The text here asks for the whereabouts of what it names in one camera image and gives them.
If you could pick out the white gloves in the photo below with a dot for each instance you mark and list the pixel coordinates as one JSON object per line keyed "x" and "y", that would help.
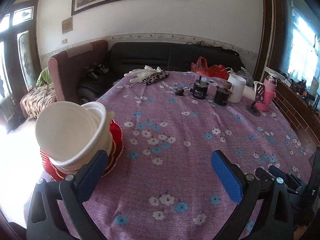
{"x": 138, "y": 75}

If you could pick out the black phone stand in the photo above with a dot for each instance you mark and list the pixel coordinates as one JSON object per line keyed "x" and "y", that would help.
{"x": 259, "y": 89}

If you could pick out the patterned blanket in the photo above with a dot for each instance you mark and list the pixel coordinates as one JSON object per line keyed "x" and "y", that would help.
{"x": 36, "y": 100}

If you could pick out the purple floral tablecloth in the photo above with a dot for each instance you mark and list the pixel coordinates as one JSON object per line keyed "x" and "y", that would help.
{"x": 163, "y": 185}

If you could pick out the black round jar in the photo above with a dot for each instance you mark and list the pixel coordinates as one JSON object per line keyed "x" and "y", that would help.
{"x": 200, "y": 88}

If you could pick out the small wall plaque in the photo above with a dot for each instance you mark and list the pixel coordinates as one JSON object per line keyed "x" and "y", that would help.
{"x": 67, "y": 25}

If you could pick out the white plastic bowl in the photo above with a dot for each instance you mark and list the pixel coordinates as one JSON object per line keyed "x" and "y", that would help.
{"x": 67, "y": 129}

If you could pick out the large red scalloped plate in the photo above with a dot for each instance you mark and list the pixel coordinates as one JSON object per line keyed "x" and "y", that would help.
{"x": 115, "y": 153}

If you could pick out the black leather sofa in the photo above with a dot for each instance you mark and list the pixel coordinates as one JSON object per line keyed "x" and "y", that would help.
{"x": 126, "y": 56}

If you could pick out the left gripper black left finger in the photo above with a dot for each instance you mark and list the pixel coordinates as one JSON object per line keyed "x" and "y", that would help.
{"x": 45, "y": 220}

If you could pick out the leopard print pouch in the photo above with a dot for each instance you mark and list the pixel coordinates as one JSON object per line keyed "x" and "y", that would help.
{"x": 155, "y": 78}

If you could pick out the brick pattern wooden cabinet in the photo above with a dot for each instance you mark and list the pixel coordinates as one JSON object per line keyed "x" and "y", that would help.
{"x": 302, "y": 120}

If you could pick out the dark jar with cork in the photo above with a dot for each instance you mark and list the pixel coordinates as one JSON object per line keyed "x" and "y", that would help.
{"x": 222, "y": 94}

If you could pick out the red plastic bag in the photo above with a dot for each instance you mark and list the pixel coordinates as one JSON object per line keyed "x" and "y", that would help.
{"x": 201, "y": 67}

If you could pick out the wooden glass door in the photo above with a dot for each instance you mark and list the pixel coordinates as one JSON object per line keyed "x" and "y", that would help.
{"x": 20, "y": 62}

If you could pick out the white plastic jar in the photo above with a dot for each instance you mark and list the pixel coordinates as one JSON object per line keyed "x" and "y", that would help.
{"x": 237, "y": 88}

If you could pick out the green cloth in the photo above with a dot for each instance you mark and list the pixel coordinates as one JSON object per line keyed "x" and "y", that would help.
{"x": 44, "y": 78}

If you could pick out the pink thermos with knit sleeve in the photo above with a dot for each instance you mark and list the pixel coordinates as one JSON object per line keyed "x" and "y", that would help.
{"x": 270, "y": 83}

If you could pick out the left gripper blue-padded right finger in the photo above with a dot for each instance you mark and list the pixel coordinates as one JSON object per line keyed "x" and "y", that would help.
{"x": 243, "y": 189}

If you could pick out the small black clip object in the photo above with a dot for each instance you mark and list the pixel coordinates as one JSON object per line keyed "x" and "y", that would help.
{"x": 179, "y": 92}

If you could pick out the dark red armchair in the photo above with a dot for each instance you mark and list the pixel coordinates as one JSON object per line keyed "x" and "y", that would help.
{"x": 67, "y": 67}

